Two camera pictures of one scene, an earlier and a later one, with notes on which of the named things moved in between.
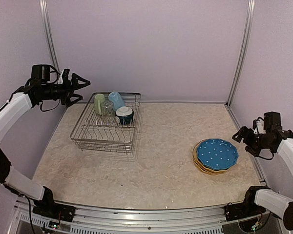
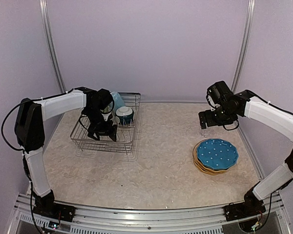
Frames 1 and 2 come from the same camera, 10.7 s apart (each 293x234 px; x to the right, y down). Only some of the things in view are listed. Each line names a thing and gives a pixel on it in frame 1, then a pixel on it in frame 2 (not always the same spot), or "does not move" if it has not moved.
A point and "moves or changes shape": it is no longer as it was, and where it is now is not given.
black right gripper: (242, 132) → (210, 121)
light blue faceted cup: (117, 100) does not move
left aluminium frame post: (50, 32) does not move
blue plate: (217, 153) does not move
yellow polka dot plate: (199, 165) does not move
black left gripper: (69, 89) → (106, 131)
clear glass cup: (107, 107) moves or changes shape
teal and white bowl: (125, 114) does not move
